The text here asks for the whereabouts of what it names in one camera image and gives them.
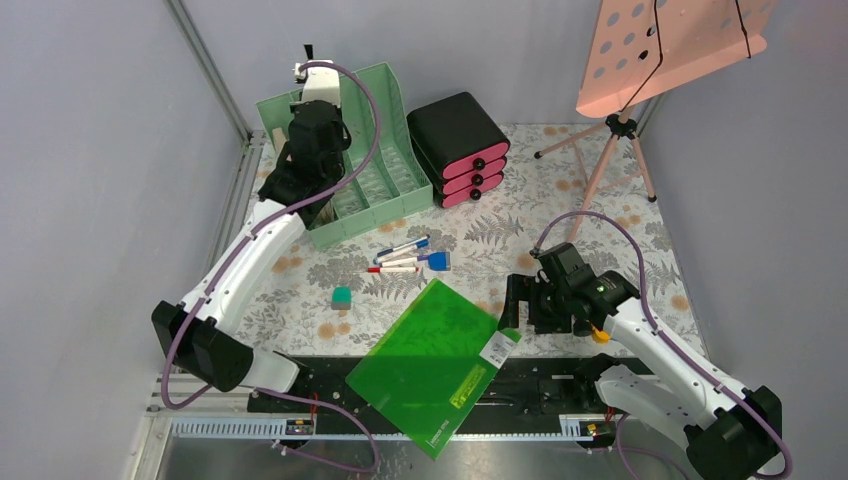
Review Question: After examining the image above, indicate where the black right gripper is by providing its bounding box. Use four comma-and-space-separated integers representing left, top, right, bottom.
497, 272, 572, 335

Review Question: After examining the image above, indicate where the green 104-storey treehouse book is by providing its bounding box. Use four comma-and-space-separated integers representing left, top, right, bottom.
271, 127, 287, 158

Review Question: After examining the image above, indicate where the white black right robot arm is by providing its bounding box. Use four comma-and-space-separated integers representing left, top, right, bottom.
498, 243, 783, 479

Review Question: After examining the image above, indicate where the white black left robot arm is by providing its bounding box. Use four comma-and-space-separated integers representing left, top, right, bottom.
151, 60, 352, 411

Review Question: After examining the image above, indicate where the blue whiteboard eraser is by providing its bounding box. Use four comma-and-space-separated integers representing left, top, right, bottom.
426, 251, 451, 272

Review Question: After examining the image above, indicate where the floral table mat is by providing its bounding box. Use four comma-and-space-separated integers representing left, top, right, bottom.
236, 124, 704, 356

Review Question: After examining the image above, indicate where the white marker pen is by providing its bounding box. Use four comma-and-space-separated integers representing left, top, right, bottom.
379, 255, 429, 268

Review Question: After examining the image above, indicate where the green transparent plastic folder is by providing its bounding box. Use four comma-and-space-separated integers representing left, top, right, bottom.
346, 280, 522, 459

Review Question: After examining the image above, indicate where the blue capped marker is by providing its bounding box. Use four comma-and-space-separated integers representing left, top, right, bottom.
373, 235, 430, 265

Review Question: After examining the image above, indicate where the red capped marker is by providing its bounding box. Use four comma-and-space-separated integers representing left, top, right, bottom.
366, 265, 421, 274

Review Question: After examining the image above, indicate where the black pink drawer unit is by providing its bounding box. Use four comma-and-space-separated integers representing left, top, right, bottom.
406, 91, 511, 209

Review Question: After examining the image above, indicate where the mint green file organizer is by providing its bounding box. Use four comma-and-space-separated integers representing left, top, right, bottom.
256, 62, 434, 250

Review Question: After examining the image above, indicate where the green grey eraser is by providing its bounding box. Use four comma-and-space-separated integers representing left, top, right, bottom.
330, 286, 352, 311

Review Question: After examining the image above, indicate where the pink music stand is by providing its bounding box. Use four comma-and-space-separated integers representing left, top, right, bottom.
534, 0, 775, 210

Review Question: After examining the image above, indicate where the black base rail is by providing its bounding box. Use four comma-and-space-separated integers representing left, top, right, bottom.
145, 354, 664, 444

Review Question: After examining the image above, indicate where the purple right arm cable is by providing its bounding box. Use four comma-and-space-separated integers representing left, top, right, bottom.
529, 210, 795, 480

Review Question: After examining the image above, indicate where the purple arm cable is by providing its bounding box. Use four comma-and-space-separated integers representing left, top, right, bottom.
161, 60, 384, 474
529, 210, 795, 480

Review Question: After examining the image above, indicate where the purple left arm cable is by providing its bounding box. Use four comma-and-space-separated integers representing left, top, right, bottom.
161, 60, 384, 474

